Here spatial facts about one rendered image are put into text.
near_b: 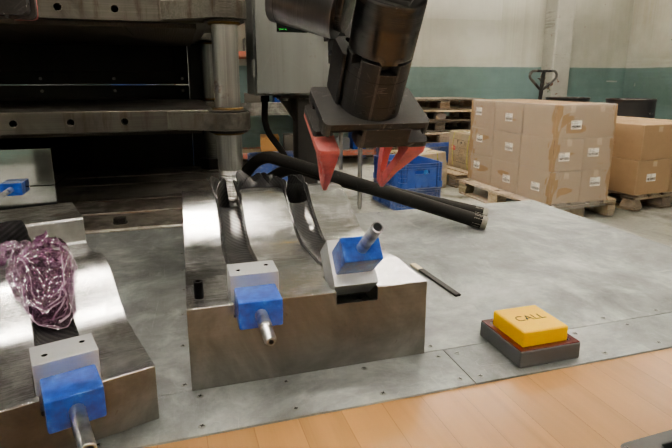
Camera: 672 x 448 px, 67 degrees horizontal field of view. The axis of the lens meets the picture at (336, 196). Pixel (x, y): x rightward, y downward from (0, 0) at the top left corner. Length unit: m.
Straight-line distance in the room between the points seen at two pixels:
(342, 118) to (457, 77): 7.61
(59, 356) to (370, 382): 0.30
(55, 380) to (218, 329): 0.15
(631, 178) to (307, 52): 4.04
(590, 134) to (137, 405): 4.24
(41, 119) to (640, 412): 1.22
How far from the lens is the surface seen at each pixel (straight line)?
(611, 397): 0.62
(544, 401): 0.59
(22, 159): 1.34
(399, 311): 0.59
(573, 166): 4.48
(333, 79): 0.48
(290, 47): 1.39
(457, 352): 0.64
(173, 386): 0.59
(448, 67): 7.99
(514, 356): 0.63
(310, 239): 0.76
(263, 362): 0.57
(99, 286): 0.65
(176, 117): 1.28
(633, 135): 5.07
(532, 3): 8.70
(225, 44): 1.23
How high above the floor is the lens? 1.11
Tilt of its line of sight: 13 degrees down
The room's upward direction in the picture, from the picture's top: straight up
